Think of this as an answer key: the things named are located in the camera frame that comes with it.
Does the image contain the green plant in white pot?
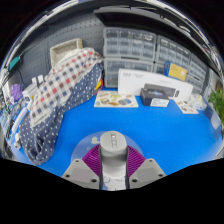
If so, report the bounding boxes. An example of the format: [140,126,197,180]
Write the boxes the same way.
[208,88,224,126]

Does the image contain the white power strip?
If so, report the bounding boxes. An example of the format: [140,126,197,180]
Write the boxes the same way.
[11,108,30,135]

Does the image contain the grey pegboard panel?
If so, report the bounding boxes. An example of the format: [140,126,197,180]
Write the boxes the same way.
[6,13,106,111]

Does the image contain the white computer mouse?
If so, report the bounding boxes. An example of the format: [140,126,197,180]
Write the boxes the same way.
[99,130,129,183]

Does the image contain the red blue checked cloth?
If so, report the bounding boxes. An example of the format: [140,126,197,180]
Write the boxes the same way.
[29,47,104,128]

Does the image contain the dark wall shelf unit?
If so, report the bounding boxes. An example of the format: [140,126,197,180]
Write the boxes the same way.
[93,6,221,68]

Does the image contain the purple crumpled cloth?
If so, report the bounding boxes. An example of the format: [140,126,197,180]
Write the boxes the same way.
[9,83,24,104]

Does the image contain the long white keyboard box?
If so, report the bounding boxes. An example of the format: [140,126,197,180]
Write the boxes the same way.
[117,68,194,103]

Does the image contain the white woven basket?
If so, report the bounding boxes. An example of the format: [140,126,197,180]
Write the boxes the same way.
[49,38,83,64]

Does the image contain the white and blue carton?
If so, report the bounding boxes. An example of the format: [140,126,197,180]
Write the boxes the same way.
[188,93,208,111]

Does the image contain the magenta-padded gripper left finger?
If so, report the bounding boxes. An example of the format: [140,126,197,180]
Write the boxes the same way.
[61,143,103,190]

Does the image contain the printed picture card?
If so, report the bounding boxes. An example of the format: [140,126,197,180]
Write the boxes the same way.
[94,90,139,108]
[173,99,200,115]

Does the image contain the navy polka dot cloth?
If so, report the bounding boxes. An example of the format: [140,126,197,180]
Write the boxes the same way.
[18,63,104,166]

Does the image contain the small black box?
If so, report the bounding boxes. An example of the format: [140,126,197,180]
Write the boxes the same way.
[139,87,170,108]

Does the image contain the yellow flat box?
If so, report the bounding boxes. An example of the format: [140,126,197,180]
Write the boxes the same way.
[163,61,188,82]

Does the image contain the large blue desk mat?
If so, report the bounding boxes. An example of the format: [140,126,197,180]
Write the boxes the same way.
[14,87,224,191]

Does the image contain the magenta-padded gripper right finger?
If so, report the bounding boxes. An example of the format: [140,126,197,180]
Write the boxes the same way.
[125,145,167,190]

